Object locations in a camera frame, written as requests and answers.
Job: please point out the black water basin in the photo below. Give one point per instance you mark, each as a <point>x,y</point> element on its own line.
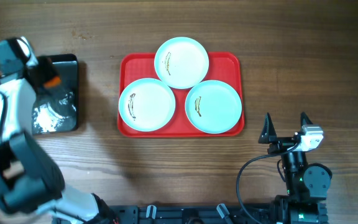
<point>56,109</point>

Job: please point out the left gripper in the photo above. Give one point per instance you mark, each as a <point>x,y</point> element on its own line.
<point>45,73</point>

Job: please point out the red plastic tray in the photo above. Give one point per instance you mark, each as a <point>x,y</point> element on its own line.
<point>223,66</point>

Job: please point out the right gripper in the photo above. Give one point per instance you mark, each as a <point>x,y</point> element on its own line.
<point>268,135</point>

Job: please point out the orange sponge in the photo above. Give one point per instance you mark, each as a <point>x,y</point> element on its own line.
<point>55,81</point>

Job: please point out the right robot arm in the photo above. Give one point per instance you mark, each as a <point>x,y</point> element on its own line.
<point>307,184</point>

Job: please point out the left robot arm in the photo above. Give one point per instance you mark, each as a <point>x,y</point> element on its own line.
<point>30,180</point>

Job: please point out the white plate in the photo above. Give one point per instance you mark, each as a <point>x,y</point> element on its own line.
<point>147,104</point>
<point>213,107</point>
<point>181,62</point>

